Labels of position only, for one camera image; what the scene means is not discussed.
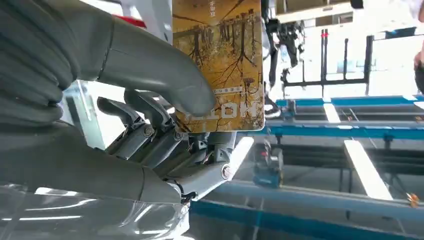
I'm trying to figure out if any small orange clip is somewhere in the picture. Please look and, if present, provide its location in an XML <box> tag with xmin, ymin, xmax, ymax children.
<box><xmin>406</xmin><ymin>192</ymin><xmax>421</xmax><ymax>209</ymax></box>

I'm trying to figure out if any blue framed table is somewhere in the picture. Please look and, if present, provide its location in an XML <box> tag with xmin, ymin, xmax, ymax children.
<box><xmin>264</xmin><ymin>94</ymin><xmax>424</xmax><ymax>141</ymax></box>

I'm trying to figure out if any clear plastic plate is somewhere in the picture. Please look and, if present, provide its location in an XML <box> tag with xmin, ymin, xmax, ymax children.
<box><xmin>60</xmin><ymin>79</ymin><xmax>108</xmax><ymax>151</ymax></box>

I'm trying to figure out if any blue frame beam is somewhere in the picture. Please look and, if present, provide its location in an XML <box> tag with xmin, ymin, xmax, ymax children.
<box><xmin>188</xmin><ymin>179</ymin><xmax>424</xmax><ymax>240</ymax></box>

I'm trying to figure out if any ribbed grey right arm sleeve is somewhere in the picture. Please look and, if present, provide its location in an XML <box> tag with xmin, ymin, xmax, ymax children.
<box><xmin>0</xmin><ymin>0</ymin><xmax>81</xmax><ymax>131</ymax></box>

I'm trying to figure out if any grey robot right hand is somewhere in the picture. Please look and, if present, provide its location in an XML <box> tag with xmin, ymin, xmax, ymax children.
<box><xmin>0</xmin><ymin>0</ymin><xmax>255</xmax><ymax>240</ymax></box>

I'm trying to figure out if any black metal rack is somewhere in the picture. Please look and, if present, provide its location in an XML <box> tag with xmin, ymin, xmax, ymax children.
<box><xmin>282</xmin><ymin>28</ymin><xmax>375</xmax><ymax>98</ymax></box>

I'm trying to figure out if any white post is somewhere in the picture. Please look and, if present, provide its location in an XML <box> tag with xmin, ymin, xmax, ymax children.
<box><xmin>119</xmin><ymin>0</ymin><xmax>174</xmax><ymax>45</ymax></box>

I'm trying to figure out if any white board strip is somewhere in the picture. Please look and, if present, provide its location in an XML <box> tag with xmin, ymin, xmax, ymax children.
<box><xmin>343</xmin><ymin>139</ymin><xmax>394</xmax><ymax>202</ymax></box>

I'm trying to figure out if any red part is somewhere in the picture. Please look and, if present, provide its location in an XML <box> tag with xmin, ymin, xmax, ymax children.
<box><xmin>111</xmin><ymin>14</ymin><xmax>147</xmax><ymax>29</ymax></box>

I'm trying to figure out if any black hanging robot equipment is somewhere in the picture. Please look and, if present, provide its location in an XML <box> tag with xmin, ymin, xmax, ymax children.
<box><xmin>261</xmin><ymin>0</ymin><xmax>306</xmax><ymax>90</ymax></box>

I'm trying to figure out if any person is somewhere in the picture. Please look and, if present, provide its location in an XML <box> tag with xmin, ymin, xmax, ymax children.
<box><xmin>413</xmin><ymin>39</ymin><xmax>424</xmax><ymax>96</ymax></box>

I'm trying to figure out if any blue device on frame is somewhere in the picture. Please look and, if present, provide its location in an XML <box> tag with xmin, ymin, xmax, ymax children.
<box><xmin>253</xmin><ymin>139</ymin><xmax>285</xmax><ymax>190</ymax></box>

